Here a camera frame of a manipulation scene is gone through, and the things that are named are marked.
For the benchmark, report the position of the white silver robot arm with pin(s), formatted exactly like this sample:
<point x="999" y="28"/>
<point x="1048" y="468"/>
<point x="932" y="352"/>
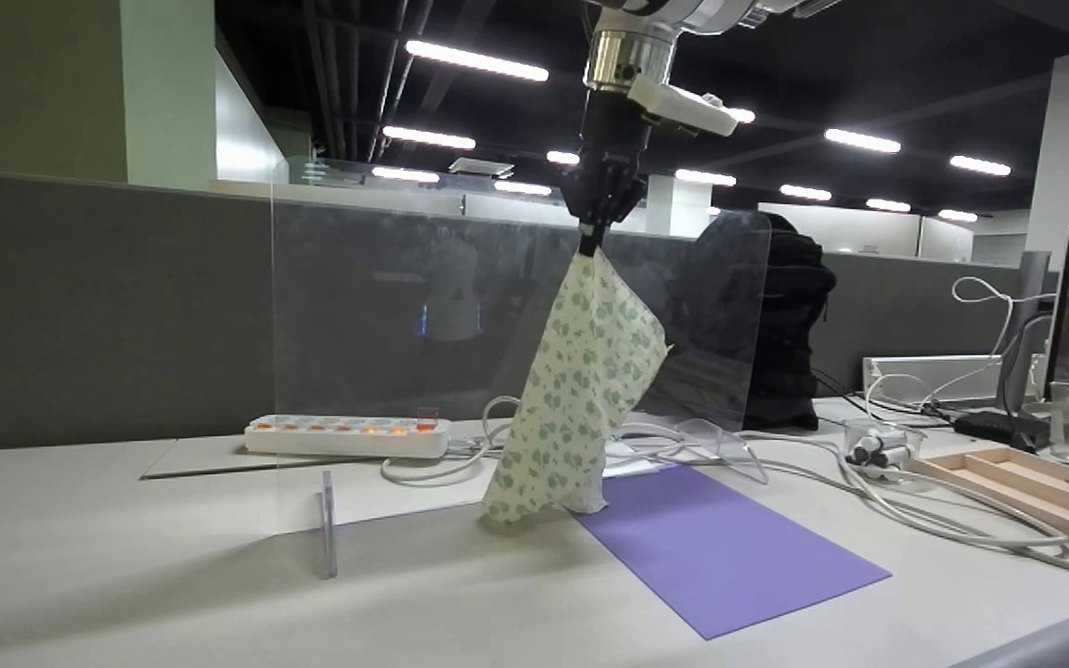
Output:
<point x="707" y="15"/>

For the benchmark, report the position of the transparent acrylic screen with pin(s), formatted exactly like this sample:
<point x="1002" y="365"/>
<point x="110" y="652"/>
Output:
<point x="397" y="311"/>

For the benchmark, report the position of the white green floral cloth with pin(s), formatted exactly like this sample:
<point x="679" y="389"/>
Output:
<point x="572" y="395"/>

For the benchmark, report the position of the wooden tray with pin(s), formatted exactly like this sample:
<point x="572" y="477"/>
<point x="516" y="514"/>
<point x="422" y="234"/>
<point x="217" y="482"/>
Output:
<point x="1042" y="494"/>

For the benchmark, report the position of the white power strip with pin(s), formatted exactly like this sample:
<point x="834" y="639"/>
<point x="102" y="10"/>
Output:
<point x="352" y="436"/>

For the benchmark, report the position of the gray office partition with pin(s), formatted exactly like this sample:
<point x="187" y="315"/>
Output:
<point x="92" y="311"/>

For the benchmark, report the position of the gray monitor stand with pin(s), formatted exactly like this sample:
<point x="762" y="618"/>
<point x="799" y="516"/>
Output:
<point x="1018" y="357"/>

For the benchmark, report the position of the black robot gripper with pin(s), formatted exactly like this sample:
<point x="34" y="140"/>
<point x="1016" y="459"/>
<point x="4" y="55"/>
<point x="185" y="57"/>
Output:
<point x="613" y="133"/>

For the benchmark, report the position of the green pillar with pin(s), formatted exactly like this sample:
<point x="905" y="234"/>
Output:
<point x="63" y="86"/>

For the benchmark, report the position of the purple rectangular mat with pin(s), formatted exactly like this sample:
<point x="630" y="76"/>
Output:
<point x="725" y="552"/>

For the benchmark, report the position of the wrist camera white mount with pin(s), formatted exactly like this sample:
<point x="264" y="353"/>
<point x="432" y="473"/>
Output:
<point x="684" y="106"/>

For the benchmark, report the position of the ceiling light tube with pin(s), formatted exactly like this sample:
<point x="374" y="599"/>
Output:
<point x="707" y="175"/>
<point x="405" y="175"/>
<point x="524" y="189"/>
<point x="863" y="140"/>
<point x="806" y="196"/>
<point x="477" y="61"/>
<point x="430" y="140"/>
<point x="983" y="164"/>

